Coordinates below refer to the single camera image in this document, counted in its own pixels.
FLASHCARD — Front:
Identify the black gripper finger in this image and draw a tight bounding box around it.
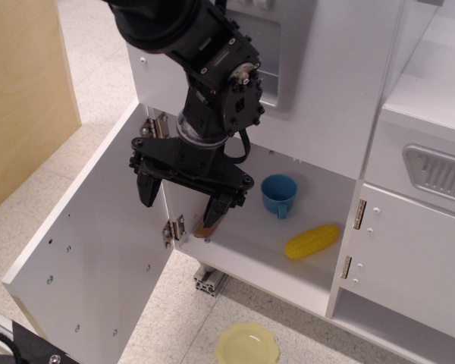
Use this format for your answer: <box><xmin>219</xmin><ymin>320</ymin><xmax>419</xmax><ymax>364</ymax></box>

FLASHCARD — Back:
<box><xmin>203</xmin><ymin>195</ymin><xmax>231</xmax><ymax>228</ymax></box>
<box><xmin>136</xmin><ymin>170</ymin><xmax>162</xmax><ymax>207</ymax></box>

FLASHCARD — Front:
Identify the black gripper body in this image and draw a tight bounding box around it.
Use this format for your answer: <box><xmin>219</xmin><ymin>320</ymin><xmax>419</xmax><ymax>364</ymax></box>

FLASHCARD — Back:
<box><xmin>130</xmin><ymin>137</ymin><xmax>254</xmax><ymax>207</ymax></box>

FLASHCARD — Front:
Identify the white low fridge door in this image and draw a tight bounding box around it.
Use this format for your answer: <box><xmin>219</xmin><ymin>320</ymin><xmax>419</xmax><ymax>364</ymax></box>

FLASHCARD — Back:
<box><xmin>3</xmin><ymin>102</ymin><xmax>174</xmax><ymax>363</ymax></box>

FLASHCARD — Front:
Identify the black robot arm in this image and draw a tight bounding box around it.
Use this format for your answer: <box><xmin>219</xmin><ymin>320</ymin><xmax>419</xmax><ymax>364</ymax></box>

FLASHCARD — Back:
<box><xmin>108</xmin><ymin>1</ymin><xmax>264</xmax><ymax>228</ymax></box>

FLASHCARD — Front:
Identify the white toy fridge cabinet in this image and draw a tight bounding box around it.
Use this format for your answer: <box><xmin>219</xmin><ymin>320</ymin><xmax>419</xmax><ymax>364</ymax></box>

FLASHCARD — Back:
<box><xmin>125</xmin><ymin>0</ymin><xmax>406</xmax><ymax>319</ymax></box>

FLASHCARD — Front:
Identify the brown toy food piece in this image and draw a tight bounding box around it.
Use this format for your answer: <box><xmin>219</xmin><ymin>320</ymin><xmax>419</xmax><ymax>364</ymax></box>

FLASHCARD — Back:
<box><xmin>193</xmin><ymin>219</ymin><xmax>221</xmax><ymax>239</ymax></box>

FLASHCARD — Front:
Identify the blue plastic cup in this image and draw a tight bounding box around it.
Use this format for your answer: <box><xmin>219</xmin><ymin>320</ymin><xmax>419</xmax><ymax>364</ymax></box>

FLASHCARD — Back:
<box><xmin>260</xmin><ymin>174</ymin><xmax>298</xmax><ymax>219</ymax></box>

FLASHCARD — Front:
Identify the aluminium extrusion foot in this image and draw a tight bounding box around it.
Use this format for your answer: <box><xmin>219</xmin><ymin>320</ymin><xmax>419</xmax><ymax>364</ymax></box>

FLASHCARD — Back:
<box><xmin>193</xmin><ymin>265</ymin><xmax>229</xmax><ymax>297</ymax></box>

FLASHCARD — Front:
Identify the yellow toy corn cob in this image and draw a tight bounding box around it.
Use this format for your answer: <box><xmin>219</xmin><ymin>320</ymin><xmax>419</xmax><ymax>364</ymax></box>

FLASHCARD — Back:
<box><xmin>284</xmin><ymin>224</ymin><xmax>340</xmax><ymax>259</ymax></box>

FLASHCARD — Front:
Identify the pale yellow plastic plate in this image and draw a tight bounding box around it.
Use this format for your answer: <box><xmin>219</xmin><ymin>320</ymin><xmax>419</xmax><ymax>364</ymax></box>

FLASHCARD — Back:
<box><xmin>214</xmin><ymin>322</ymin><xmax>280</xmax><ymax>364</ymax></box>

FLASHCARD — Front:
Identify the light plywood panel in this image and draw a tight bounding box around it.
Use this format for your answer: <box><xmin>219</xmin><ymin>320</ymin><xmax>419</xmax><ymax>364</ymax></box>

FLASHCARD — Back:
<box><xmin>0</xmin><ymin>1</ymin><xmax>80</xmax><ymax>205</ymax></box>

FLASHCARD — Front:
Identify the grey ice dispenser recess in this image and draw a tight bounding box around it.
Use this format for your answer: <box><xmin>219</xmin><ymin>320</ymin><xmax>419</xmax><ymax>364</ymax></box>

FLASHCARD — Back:
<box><xmin>227</xmin><ymin>1</ymin><xmax>319</xmax><ymax>111</ymax></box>

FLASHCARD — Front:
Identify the white toy oven unit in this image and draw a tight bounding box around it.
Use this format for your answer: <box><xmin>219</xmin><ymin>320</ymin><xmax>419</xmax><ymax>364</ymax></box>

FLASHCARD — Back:
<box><xmin>327</xmin><ymin>1</ymin><xmax>455</xmax><ymax>363</ymax></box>

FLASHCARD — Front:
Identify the grey oven vent panel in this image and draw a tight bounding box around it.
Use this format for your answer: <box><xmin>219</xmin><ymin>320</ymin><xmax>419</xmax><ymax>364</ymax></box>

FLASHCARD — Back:
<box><xmin>402</xmin><ymin>144</ymin><xmax>455</xmax><ymax>201</ymax></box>

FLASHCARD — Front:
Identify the black mount plate with cable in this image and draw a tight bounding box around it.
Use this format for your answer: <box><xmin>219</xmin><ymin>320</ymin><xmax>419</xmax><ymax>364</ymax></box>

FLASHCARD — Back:
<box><xmin>0</xmin><ymin>322</ymin><xmax>77</xmax><ymax>364</ymax></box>

